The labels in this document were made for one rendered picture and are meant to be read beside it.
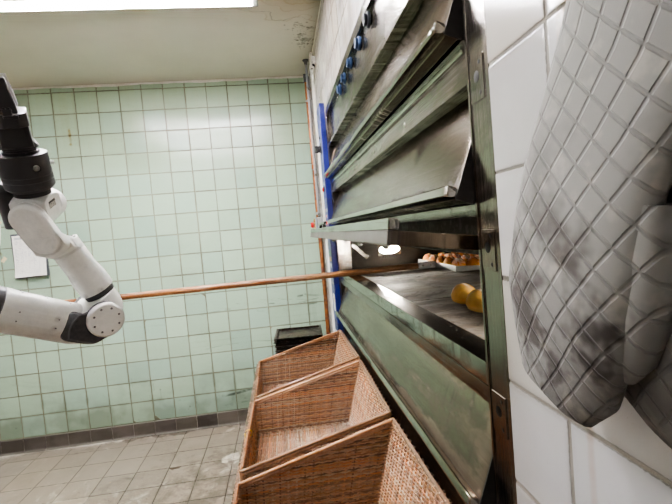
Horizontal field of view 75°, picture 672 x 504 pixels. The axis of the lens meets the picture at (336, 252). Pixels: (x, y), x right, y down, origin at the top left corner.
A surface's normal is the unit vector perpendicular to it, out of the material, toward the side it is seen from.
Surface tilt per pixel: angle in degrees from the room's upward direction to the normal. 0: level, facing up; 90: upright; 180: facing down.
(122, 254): 90
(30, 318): 97
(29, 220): 113
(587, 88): 89
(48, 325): 97
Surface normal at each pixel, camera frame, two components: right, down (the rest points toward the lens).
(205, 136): 0.13, 0.04
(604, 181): -0.97, 0.02
